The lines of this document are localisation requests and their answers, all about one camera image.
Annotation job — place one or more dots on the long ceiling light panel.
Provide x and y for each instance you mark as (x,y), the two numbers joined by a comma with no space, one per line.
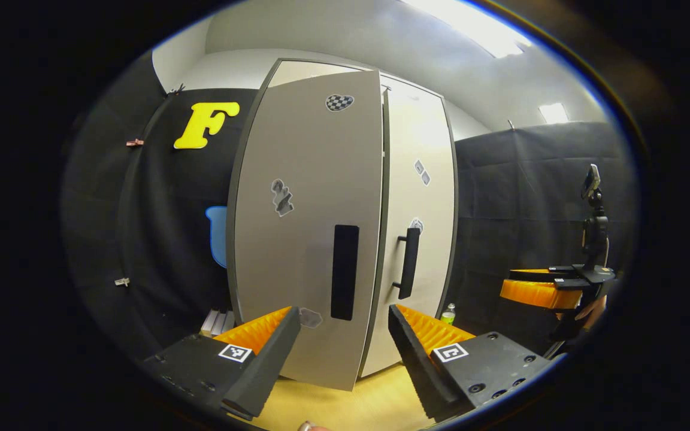
(477,27)

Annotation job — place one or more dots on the white clip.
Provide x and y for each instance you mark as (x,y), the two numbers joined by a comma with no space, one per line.
(121,281)

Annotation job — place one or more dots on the black backdrop cloth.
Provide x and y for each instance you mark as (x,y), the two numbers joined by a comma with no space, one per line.
(159,239)
(518,197)

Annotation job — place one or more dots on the white shoe cabinet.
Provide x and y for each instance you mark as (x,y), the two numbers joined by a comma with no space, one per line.
(315,72)

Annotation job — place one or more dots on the white boards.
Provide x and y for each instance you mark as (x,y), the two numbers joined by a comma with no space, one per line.
(216,323)

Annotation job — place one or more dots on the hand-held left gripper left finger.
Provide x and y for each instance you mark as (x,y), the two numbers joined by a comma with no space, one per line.
(267,371)

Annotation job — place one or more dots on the small ceiling light panel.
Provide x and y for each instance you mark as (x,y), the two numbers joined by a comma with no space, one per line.
(553,112)

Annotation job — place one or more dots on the pink clip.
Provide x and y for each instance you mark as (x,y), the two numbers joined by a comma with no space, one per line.
(135,142)

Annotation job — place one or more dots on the small green bottle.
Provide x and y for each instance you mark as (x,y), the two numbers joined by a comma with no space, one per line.
(448,315)

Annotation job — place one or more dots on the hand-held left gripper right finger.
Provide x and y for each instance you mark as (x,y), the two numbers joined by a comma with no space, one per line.
(420,371)

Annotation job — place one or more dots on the black binder clip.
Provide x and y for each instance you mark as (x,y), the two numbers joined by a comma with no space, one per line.
(175,90)

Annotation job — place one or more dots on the white shoe cabinet door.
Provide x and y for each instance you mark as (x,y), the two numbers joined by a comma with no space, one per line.
(423,197)
(309,179)

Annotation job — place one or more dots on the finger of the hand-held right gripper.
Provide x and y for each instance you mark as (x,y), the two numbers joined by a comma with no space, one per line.
(536,293)
(536,275)

